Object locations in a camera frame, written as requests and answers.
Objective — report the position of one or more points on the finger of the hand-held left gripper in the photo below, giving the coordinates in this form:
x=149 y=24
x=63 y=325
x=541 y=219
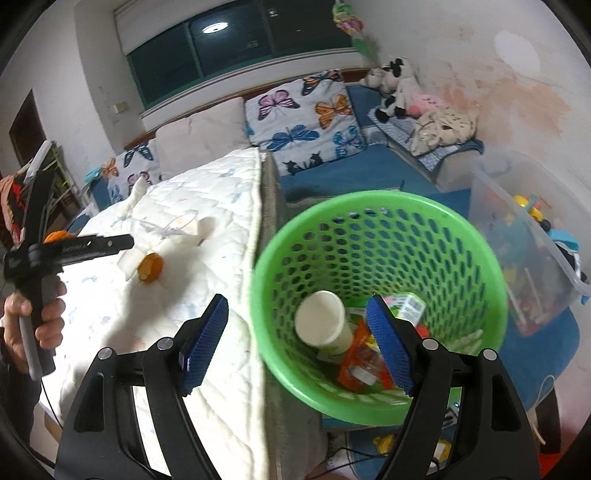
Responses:
x=33 y=212
x=97 y=247

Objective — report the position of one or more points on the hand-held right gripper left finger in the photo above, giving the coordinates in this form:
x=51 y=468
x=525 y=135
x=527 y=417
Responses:
x=205 y=346

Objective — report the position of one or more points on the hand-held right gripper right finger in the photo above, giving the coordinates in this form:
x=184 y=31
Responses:
x=392 y=346

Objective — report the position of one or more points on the orange mesh bag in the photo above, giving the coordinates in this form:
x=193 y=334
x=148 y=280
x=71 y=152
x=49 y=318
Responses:
x=360 y=360

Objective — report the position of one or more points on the small milk carton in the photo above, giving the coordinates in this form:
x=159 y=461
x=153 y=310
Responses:
x=408 y=307

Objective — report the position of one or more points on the plastic jelly cup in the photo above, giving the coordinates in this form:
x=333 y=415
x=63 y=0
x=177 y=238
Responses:
x=151 y=268

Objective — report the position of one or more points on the white paper cup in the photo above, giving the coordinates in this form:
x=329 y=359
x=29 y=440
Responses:
x=321 y=318

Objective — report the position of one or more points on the green plastic basket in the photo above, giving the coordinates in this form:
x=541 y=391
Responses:
x=323 y=230

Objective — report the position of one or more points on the person's left forearm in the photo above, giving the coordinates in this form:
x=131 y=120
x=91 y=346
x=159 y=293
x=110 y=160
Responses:
x=18 y=406

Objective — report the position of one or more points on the person's left hand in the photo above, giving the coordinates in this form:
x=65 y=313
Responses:
x=51 y=323

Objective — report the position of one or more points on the hanging clothes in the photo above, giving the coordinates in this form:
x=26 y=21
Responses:
x=14 y=198

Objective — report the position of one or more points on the metal clothes rack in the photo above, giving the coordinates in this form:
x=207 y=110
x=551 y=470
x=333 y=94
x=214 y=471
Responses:
x=60 y=184

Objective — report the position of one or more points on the small teal object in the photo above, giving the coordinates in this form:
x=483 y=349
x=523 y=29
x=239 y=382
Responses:
x=92 y=174

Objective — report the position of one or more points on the dark wooden door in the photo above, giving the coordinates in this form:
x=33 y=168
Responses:
x=27 y=124

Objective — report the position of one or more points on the butterfly print pillow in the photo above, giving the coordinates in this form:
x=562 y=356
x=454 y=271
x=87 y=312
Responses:
x=300 y=120
x=138 y=159

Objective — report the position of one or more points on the white quilted mat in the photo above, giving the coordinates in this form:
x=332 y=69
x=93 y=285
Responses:
x=207 y=194

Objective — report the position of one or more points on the grey pillow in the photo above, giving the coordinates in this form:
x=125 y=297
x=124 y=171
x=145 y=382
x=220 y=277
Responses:
x=198 y=147
x=217 y=113

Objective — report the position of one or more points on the blue round stool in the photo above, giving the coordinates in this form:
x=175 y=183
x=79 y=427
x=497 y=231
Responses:
x=540 y=360

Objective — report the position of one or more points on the clear plastic storage box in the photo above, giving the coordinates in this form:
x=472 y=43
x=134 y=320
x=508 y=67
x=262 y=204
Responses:
x=498 y=221

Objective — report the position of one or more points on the blue bed sheet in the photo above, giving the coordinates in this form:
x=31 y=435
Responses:
x=332 y=184

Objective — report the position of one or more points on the yellow plastic toy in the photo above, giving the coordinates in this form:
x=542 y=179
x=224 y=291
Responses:
x=528 y=207

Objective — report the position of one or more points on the white roller blind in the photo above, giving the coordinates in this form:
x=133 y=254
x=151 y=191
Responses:
x=138 y=27

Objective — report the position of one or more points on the spotted cream cloth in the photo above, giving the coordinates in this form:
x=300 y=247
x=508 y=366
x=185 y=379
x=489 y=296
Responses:
x=443 y=129

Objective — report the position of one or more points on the dark window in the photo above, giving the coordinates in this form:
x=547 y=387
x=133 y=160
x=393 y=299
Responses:
x=231 y=46

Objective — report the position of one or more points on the pink plush toy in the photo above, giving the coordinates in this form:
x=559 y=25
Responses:
x=427 y=101

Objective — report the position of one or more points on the black white cow plush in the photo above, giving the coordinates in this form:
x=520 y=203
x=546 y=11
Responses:
x=392 y=69
x=401 y=99

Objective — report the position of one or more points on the wall socket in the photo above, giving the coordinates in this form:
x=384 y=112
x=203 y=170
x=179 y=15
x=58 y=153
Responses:
x=120 y=108

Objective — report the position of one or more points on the flower wall decoration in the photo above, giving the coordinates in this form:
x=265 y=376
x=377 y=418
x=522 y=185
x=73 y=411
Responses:
x=351 y=21

